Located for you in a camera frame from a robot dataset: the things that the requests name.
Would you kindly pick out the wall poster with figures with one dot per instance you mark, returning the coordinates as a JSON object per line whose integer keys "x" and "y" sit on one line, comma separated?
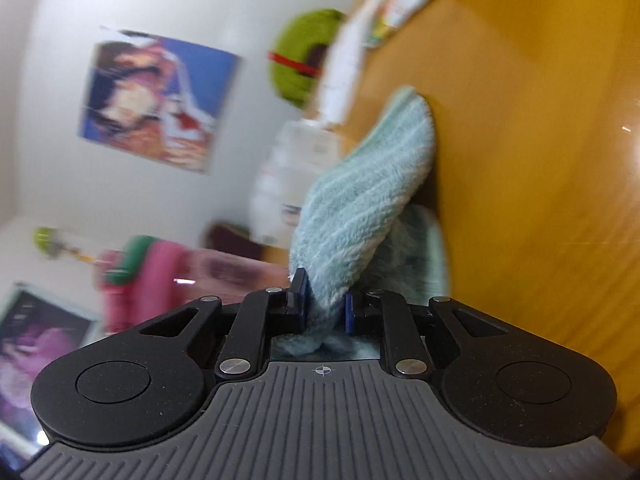
{"x": 156, "y": 102}

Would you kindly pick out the white plastic bottle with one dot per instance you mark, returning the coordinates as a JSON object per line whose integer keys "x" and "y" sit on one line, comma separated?
{"x": 345, "y": 67}

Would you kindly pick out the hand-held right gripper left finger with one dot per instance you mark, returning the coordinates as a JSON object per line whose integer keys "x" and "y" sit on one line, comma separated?
{"x": 299, "y": 301}

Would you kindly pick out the pink and green toy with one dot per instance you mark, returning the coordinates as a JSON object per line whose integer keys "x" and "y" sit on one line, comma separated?
{"x": 165, "y": 280}

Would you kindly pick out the framed pink picture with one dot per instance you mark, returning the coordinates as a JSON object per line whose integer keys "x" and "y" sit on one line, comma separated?
{"x": 35, "y": 355}

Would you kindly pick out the clear plastic container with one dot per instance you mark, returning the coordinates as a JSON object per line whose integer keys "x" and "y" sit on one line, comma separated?
{"x": 290, "y": 180}

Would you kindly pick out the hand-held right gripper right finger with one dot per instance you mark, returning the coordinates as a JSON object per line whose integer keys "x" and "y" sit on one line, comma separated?
{"x": 351, "y": 314}

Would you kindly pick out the green and yellow toy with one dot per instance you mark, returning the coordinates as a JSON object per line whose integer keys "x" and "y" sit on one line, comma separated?
{"x": 55, "y": 244}

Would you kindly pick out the light teal striped fluffy cloth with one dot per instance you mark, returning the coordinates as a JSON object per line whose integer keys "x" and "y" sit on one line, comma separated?
{"x": 367, "y": 190}

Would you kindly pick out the green round plush with red band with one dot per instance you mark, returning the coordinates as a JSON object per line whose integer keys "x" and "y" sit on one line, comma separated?
{"x": 301, "y": 57}

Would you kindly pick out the dark maroon box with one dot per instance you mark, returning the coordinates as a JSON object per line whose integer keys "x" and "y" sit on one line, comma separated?
{"x": 234, "y": 241}

